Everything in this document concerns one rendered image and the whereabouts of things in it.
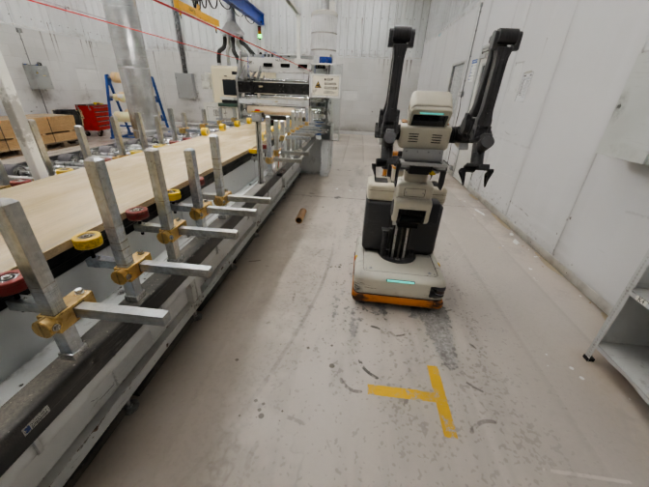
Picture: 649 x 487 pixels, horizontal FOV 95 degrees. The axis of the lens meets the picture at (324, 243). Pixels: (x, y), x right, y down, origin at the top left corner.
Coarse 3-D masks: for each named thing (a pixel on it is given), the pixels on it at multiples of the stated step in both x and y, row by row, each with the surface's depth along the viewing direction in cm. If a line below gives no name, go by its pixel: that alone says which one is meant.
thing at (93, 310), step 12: (12, 300) 79; (24, 300) 79; (36, 312) 79; (84, 312) 77; (96, 312) 77; (108, 312) 76; (120, 312) 76; (132, 312) 76; (144, 312) 76; (156, 312) 77; (168, 312) 77; (144, 324) 77; (156, 324) 76
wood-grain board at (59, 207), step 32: (128, 160) 199; (224, 160) 210; (0, 192) 134; (32, 192) 136; (64, 192) 137; (128, 192) 141; (32, 224) 106; (64, 224) 107; (96, 224) 108; (0, 256) 86
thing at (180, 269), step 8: (96, 256) 103; (104, 256) 103; (88, 264) 102; (96, 264) 101; (104, 264) 101; (112, 264) 101; (144, 264) 100; (152, 264) 100; (160, 264) 100; (168, 264) 100; (176, 264) 100; (184, 264) 101; (192, 264) 101; (160, 272) 100; (168, 272) 100; (176, 272) 100; (184, 272) 99; (192, 272) 99; (200, 272) 99; (208, 272) 98
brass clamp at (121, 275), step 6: (144, 252) 105; (138, 258) 101; (144, 258) 102; (150, 258) 105; (132, 264) 98; (138, 264) 100; (114, 270) 95; (120, 270) 94; (126, 270) 95; (132, 270) 97; (138, 270) 100; (114, 276) 94; (120, 276) 94; (126, 276) 94; (132, 276) 97; (120, 282) 95; (126, 282) 95
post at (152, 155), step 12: (156, 156) 105; (156, 168) 106; (156, 180) 108; (156, 192) 110; (156, 204) 112; (168, 204) 114; (168, 216) 115; (168, 228) 116; (168, 252) 122; (180, 252) 125
